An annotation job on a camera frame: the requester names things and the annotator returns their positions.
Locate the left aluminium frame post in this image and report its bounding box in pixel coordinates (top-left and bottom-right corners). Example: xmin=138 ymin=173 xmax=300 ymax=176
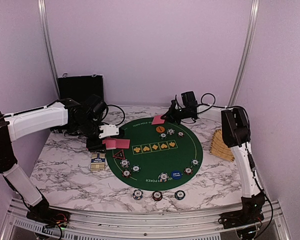
xmin=38 ymin=0 xmax=59 ymax=94

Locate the orange big blind button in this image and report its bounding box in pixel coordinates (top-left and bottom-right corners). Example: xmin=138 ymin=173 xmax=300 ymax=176
xmin=155 ymin=126 xmax=165 ymax=133

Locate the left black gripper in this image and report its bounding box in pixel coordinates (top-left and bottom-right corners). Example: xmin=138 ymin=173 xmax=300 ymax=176
xmin=74 ymin=117 xmax=107 ymax=153

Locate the red card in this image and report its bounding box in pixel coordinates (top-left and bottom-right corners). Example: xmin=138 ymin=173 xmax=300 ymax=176
xmin=151 ymin=115 xmax=166 ymax=125
xmin=115 ymin=139 xmax=130 ymax=149

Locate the aluminium frame post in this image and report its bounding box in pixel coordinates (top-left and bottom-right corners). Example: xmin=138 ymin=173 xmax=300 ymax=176
xmin=38 ymin=0 xmax=59 ymax=94
xmin=227 ymin=0 xmax=260 ymax=107

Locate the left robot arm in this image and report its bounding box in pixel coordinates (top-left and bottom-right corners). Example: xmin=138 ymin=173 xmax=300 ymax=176
xmin=0 ymin=94 xmax=108 ymax=223

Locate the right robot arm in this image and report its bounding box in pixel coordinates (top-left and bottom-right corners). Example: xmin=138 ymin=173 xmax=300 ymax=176
xmin=161 ymin=100 xmax=266 ymax=224

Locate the black poker chip case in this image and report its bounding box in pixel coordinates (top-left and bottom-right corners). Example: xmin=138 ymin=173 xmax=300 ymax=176
xmin=49 ymin=73 xmax=105 ymax=136

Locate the brown chip stack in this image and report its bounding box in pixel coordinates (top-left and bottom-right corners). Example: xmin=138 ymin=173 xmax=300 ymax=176
xmin=152 ymin=191 xmax=163 ymax=201

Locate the blue small blind button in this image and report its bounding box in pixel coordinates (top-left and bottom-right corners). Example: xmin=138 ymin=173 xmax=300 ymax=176
xmin=170 ymin=170 xmax=183 ymax=180

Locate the teal chip stack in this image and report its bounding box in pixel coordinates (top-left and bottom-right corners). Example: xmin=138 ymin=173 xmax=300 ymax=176
xmin=174 ymin=190 xmax=186 ymax=201

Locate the round green poker mat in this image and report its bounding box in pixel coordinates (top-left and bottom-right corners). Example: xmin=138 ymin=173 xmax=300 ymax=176
xmin=106 ymin=117 xmax=204 ymax=191

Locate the black red triangle marker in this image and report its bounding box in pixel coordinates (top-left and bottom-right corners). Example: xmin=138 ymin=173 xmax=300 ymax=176
xmin=112 ymin=149 xmax=126 ymax=160

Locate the aluminium front rail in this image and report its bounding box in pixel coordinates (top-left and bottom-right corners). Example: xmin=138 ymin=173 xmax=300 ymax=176
xmin=0 ymin=198 xmax=291 ymax=240

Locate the blue gold card box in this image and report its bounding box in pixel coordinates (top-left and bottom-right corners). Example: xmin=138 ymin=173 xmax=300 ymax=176
xmin=90 ymin=152 xmax=106 ymax=171

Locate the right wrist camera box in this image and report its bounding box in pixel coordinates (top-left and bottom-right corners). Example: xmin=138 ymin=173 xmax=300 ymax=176
xmin=181 ymin=91 xmax=198 ymax=108

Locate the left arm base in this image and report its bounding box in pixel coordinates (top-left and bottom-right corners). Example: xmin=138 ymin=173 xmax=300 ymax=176
xmin=26 ymin=193 xmax=70 ymax=227

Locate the red back card deck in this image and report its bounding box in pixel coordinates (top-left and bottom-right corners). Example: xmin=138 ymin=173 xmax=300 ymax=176
xmin=102 ymin=137 xmax=118 ymax=150

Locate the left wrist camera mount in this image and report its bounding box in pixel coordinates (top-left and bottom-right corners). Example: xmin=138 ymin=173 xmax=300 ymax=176
xmin=98 ymin=124 xmax=120 ymax=139

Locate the blue white chip stack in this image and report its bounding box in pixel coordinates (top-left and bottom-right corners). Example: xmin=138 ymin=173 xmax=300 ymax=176
xmin=132 ymin=189 xmax=144 ymax=201

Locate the right aluminium frame post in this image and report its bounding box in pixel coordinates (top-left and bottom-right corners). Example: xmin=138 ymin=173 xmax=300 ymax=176
xmin=227 ymin=0 xmax=260 ymax=107

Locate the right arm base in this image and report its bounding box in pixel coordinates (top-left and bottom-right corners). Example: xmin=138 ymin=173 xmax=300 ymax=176
xmin=218 ymin=192 xmax=266 ymax=229

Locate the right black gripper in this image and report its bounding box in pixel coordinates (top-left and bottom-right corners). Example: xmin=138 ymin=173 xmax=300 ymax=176
xmin=161 ymin=105 xmax=189 ymax=125

